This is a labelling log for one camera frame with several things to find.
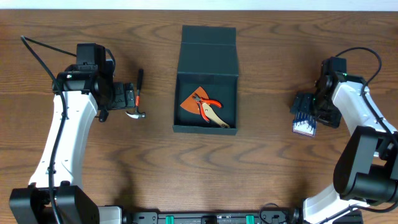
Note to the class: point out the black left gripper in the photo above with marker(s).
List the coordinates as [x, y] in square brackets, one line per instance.
[127, 96]

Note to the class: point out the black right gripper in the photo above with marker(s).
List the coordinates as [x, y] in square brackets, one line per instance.
[331, 119]

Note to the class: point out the blue precision screwdriver set case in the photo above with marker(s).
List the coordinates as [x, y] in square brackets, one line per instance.
[304, 124]

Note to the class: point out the small claw hammer black handle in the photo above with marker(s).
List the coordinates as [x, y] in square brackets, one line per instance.
[137, 114]

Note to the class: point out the red handled cutting pliers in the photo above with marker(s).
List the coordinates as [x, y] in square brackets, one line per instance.
[201, 102]

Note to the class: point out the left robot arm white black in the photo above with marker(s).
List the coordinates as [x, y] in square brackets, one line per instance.
[55, 193]

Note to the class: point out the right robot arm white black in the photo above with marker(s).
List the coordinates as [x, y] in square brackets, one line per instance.
[365, 176]

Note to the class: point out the dark green open box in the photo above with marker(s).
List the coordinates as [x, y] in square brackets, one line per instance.
[208, 58]

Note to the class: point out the orange scraper wooden handle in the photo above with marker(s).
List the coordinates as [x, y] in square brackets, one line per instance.
[190, 105]

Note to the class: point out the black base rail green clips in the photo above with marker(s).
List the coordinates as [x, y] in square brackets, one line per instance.
[269, 214]

